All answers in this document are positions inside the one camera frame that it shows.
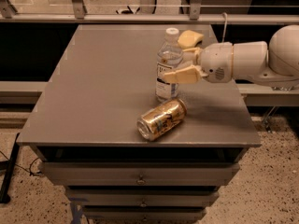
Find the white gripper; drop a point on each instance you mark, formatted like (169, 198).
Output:
(216, 61)

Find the clear plastic water bottle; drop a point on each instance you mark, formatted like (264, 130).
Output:
(169, 57)

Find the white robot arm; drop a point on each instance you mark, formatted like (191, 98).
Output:
(272, 64)

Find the orange gold soda can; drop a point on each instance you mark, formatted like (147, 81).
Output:
(161, 119)

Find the yellow sponge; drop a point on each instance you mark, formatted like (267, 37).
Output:
(189, 39)

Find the grey drawer cabinet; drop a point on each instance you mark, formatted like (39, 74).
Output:
(104, 82)

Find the top grey drawer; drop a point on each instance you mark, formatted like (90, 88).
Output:
(139, 174)

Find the grey drawer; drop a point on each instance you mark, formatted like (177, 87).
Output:
(143, 197)
(144, 214)
(139, 174)

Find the middle grey drawer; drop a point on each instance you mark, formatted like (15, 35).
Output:
(143, 197)

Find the bottom grey drawer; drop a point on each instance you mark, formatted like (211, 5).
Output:
(144, 214)

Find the black floor stand leg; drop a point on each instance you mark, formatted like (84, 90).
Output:
(8, 167)

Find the metal railing frame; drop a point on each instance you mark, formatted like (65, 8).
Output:
(156, 11)

